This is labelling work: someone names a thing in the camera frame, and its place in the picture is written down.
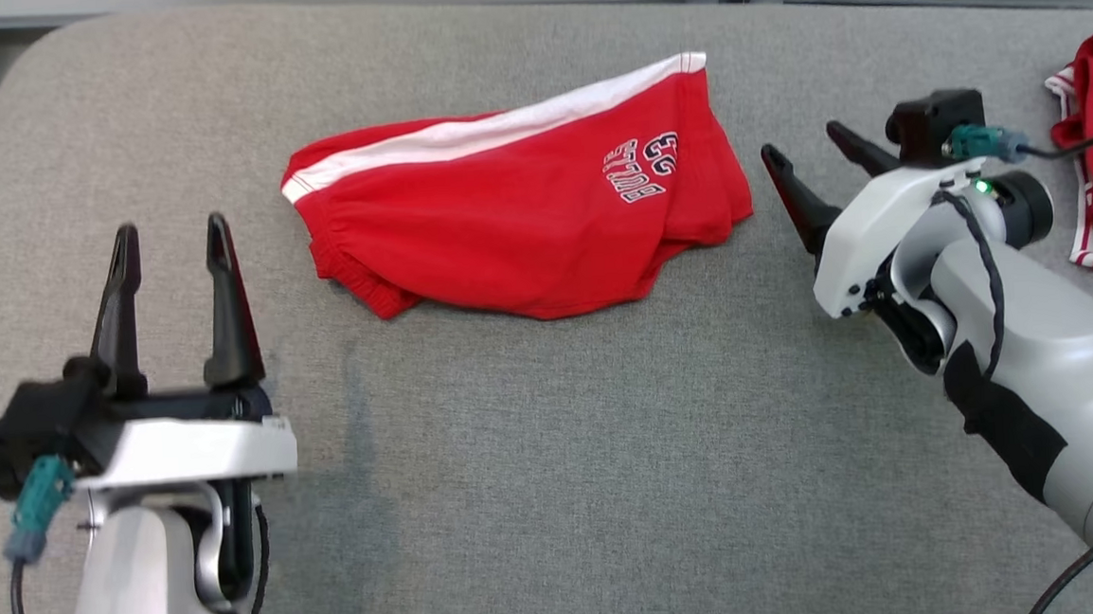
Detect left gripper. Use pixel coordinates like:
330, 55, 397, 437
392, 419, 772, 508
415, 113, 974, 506
58, 208, 300, 495

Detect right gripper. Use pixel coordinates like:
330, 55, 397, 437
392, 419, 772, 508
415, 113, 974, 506
760, 112, 994, 324

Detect red basketball shorts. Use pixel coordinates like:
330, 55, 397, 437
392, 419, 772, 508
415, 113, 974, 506
274, 48, 761, 337

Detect grey upholstered sofa cushion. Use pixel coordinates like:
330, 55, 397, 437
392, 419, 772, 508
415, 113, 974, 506
0, 0, 1093, 614

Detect right camera cable teal plug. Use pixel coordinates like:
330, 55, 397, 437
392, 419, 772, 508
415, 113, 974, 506
941, 117, 1093, 614

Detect right thin black arm cable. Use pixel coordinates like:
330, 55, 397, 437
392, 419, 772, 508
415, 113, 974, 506
930, 187, 1012, 384

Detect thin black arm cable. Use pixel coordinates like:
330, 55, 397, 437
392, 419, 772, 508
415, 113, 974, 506
930, 187, 1012, 384
241, 504, 275, 614

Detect left thin black arm cable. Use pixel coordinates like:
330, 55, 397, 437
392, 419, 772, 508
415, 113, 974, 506
241, 504, 275, 614

